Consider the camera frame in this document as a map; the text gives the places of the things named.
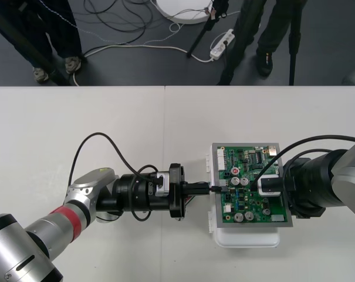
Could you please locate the pale grey right wrist camera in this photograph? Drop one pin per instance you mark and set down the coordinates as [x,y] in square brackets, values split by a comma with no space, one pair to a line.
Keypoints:
[269,186]

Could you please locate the person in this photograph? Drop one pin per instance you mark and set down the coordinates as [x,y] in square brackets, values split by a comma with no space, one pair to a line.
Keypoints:
[271,29]
[62,29]

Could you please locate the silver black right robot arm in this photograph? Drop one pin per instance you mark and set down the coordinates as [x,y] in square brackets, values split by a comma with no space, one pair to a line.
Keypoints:
[350,182]

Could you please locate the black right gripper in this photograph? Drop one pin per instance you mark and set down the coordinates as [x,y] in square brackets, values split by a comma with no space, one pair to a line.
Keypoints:
[290,191]

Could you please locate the pale grey wrist camera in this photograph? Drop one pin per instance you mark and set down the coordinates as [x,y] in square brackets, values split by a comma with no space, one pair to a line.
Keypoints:
[162,185]
[269,186]

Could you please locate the pale grey left wrist camera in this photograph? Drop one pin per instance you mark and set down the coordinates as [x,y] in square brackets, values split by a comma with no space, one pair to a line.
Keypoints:
[162,185]

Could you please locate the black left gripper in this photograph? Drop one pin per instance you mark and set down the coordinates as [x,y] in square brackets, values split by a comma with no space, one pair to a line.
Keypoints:
[177,191]

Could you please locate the green circuit board grey frame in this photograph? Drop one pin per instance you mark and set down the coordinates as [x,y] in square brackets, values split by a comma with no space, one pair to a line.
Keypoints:
[244,211]

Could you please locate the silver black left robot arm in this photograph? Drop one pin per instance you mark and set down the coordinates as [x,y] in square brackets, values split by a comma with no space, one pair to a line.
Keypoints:
[7,249]

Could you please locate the white round base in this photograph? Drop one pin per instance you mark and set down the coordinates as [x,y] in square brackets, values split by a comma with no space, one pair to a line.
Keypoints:
[189,11]

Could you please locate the white power strip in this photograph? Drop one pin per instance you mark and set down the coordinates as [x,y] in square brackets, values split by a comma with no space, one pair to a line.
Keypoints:
[221,47]

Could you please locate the black tripod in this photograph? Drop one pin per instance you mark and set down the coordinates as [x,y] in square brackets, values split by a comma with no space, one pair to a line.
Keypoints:
[60,79]
[293,58]

